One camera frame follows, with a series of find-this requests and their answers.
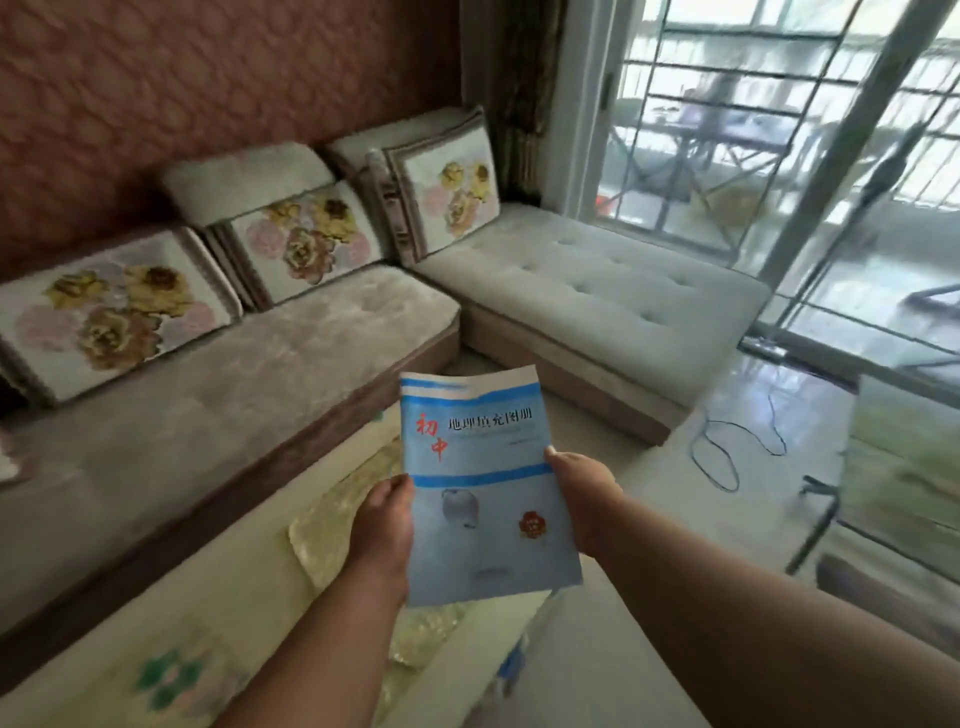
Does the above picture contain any person's left hand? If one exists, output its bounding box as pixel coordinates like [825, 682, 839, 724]
[348, 474, 416, 594]

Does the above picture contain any person's right hand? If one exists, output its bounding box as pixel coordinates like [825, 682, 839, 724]
[543, 446, 625, 560]

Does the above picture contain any blue booklet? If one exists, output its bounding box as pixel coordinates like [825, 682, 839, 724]
[399, 365, 584, 608]

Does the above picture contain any person's left forearm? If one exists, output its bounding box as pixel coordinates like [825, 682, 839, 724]
[213, 558, 410, 728]

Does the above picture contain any person's right forearm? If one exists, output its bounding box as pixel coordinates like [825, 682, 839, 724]
[581, 495, 960, 728]

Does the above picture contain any translucent yellow table mat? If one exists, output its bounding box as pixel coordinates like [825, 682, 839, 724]
[288, 438, 470, 669]

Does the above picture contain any beige corner sofa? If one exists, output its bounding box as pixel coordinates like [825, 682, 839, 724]
[0, 107, 772, 695]

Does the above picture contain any cream coffee table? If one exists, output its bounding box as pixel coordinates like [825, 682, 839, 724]
[0, 352, 579, 728]

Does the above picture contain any medium floral cushion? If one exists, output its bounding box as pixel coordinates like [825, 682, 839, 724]
[204, 180, 385, 312]

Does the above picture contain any floral cushion with brown border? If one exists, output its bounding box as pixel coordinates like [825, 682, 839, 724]
[365, 108, 501, 265]

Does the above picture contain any large floral cushion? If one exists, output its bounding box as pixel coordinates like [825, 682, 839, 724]
[0, 226, 243, 406]

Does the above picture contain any green cloth covered table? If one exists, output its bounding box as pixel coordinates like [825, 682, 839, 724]
[785, 375, 960, 661]

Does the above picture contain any plain beige back cushion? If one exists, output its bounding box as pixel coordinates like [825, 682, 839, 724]
[159, 142, 336, 228]
[326, 107, 481, 177]

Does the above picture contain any sliding glass door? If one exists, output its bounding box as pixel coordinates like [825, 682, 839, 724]
[577, 0, 960, 391]

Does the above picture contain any patterned brown curtain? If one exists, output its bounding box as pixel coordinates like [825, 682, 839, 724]
[491, 0, 571, 207]

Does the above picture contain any black cable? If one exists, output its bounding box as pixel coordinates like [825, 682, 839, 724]
[688, 390, 789, 494]

